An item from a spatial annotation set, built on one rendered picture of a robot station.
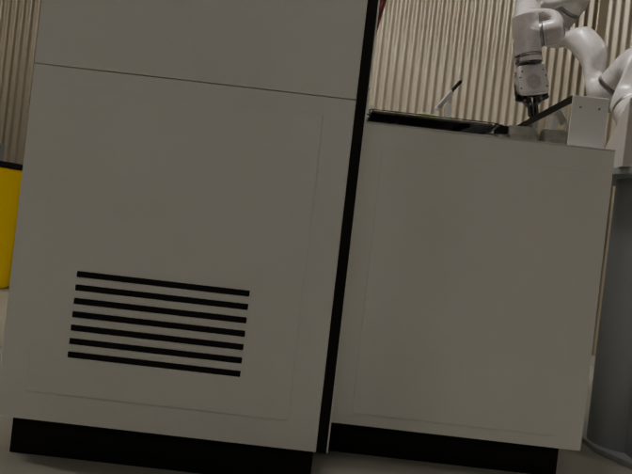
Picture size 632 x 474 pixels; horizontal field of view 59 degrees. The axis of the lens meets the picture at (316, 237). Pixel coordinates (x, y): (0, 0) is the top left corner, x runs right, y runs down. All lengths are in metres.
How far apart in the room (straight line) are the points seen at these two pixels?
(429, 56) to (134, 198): 2.90
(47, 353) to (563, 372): 1.18
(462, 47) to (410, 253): 2.66
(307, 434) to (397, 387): 0.30
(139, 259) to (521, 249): 0.89
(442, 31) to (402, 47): 0.27
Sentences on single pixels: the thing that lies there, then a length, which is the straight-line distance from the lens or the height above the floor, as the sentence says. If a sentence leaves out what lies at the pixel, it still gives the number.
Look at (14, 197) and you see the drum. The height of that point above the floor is 0.54.
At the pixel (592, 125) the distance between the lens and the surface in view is 1.62.
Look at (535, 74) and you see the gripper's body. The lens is 2.00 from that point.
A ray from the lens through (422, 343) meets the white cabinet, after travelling 1.42.
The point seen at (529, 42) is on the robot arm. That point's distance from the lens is 2.01.
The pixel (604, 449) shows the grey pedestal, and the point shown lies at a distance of 1.91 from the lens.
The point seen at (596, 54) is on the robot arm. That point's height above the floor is 1.27.
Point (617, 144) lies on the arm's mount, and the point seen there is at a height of 0.89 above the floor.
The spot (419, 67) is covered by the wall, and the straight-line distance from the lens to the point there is 3.85.
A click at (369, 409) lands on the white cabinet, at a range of 1.44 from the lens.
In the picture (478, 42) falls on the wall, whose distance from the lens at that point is 3.95.
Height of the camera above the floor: 0.53
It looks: level
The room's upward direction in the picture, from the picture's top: 7 degrees clockwise
